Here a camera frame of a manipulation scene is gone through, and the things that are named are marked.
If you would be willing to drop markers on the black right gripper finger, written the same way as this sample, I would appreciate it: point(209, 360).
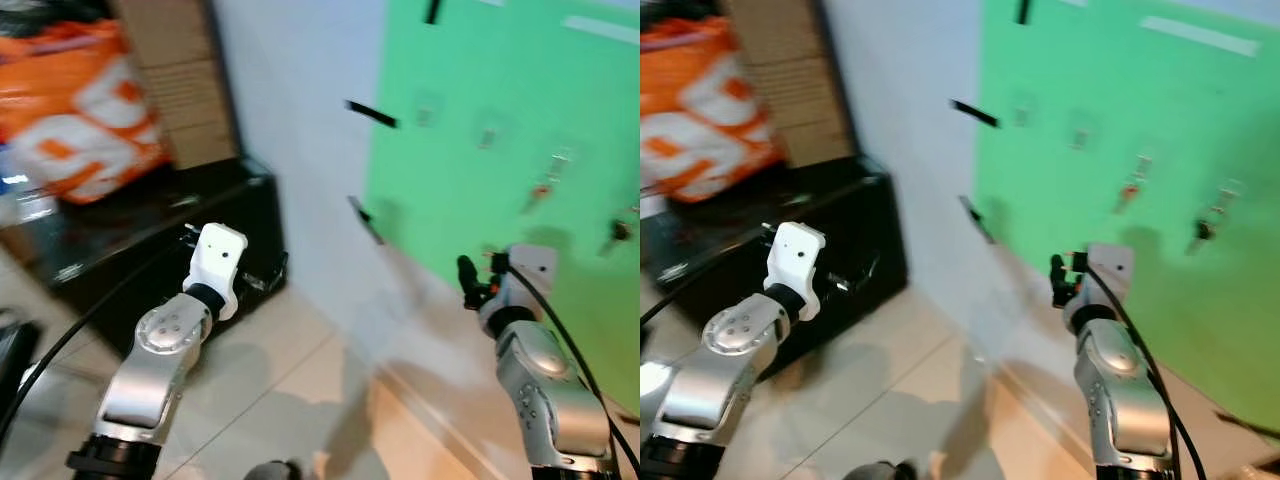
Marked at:
point(1060, 298)
point(1057, 270)
point(467, 271)
point(476, 298)

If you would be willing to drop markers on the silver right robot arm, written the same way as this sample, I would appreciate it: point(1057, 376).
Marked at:
point(550, 395)
point(1125, 395)

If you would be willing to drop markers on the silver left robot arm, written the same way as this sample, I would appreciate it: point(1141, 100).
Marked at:
point(705, 385)
point(150, 380)

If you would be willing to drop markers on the black tape strip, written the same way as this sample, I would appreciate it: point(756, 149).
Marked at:
point(975, 113)
point(372, 114)
point(978, 220)

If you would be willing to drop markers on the key with red head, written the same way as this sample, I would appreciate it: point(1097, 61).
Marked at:
point(540, 191)
point(1128, 193)

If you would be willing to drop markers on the black glossy cabinet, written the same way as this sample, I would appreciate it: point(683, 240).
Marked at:
point(740, 215)
point(130, 235)

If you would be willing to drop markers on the key with black head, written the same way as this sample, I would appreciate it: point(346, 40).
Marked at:
point(617, 234)
point(1202, 231)

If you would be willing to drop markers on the grey robot leg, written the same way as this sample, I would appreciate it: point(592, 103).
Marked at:
point(273, 470)
point(893, 470)

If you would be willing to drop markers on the brown cardboard box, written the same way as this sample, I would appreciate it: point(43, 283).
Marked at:
point(180, 80)
point(795, 80)

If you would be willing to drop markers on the orange and white bag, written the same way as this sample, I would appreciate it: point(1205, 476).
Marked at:
point(80, 120)
point(705, 110)

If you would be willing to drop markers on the white tape strip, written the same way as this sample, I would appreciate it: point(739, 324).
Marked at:
point(1200, 36)
point(600, 29)

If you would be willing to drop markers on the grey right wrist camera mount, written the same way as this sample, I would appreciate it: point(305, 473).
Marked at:
point(1112, 268)
point(533, 270)

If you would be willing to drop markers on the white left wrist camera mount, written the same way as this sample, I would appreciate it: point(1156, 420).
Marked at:
point(797, 255)
point(220, 255)

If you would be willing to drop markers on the clear wall hook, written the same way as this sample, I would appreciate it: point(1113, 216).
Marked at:
point(1143, 164)
point(633, 212)
point(561, 160)
point(488, 132)
point(1021, 108)
point(1079, 131)
point(425, 108)
point(1228, 192)

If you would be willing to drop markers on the green wall board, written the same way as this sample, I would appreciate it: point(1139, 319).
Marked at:
point(480, 70)
point(1100, 70)

